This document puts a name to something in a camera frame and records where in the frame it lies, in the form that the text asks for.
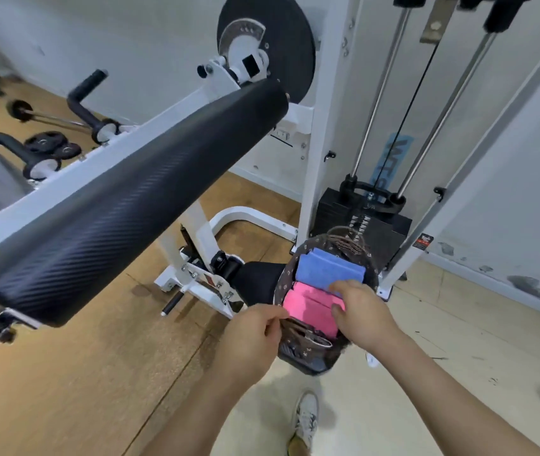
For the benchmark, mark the white gym machine frame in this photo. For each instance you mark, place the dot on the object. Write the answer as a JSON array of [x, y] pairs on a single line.
[[320, 137]]

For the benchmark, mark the black rubber rod bumper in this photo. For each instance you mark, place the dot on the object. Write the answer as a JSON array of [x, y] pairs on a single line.
[[507, 11]]

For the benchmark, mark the person's right forearm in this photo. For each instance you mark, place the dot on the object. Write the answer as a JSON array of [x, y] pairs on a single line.
[[446, 398]]

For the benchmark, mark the brown patterned bag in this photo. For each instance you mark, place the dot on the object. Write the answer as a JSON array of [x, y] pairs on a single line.
[[317, 358]]

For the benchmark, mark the person's left thumb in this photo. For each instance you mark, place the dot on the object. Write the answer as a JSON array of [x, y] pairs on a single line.
[[274, 329]]

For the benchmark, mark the black padded roller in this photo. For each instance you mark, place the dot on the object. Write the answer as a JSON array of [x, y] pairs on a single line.
[[122, 194]]

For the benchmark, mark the blue folded cloth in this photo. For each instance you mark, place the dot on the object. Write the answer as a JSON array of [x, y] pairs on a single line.
[[327, 270]]

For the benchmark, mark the chrome guide rod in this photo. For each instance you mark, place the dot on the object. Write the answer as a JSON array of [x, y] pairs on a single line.
[[379, 94], [446, 118]]

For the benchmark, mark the black red warning label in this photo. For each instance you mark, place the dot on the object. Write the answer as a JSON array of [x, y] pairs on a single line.
[[423, 242]]

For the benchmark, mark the black round cam disc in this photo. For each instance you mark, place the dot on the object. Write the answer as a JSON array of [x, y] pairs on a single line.
[[284, 37]]

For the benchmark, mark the blue wall sticker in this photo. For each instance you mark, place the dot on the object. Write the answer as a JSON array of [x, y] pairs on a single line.
[[393, 161]]

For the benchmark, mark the pink cloth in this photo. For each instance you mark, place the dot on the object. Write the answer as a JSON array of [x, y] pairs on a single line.
[[305, 303]]

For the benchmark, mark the black seat pad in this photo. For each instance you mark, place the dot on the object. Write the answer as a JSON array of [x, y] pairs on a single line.
[[260, 280]]

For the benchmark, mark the person's left hand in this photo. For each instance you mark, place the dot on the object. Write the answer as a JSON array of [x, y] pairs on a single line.
[[246, 344]]

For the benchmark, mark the person's right thumb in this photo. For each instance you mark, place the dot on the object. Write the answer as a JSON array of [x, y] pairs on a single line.
[[338, 315]]

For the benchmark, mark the person's white shoe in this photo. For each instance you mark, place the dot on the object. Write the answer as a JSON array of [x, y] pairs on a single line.
[[307, 417]]

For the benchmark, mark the person's left forearm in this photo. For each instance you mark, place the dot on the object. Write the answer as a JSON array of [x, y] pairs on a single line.
[[203, 417]]

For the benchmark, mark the black weight stack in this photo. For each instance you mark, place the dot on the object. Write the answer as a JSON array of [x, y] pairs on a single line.
[[393, 237]]

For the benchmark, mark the person's right hand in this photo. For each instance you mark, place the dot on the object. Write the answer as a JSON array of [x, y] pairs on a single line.
[[367, 320]]

